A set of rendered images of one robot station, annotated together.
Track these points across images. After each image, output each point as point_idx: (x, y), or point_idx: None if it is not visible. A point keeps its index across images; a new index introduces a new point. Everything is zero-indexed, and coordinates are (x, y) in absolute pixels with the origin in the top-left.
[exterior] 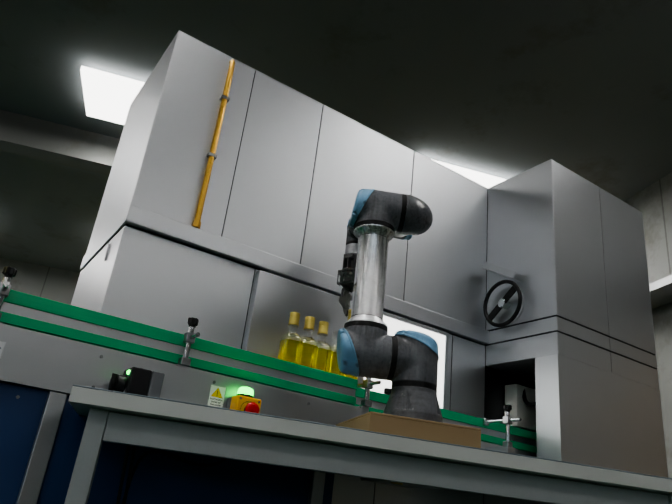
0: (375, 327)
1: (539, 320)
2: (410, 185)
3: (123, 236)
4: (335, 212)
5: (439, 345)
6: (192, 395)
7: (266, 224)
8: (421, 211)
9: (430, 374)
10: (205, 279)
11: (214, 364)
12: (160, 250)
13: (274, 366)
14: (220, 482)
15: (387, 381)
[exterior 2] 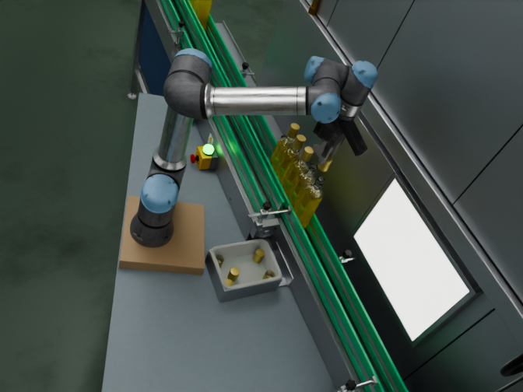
0: (152, 159)
1: None
2: None
3: (283, 5)
4: (429, 39)
5: (453, 289)
6: (205, 131)
7: (359, 27)
8: (165, 96)
9: (138, 211)
10: (307, 61)
11: (217, 123)
12: (294, 24)
13: (234, 148)
14: None
15: (377, 253)
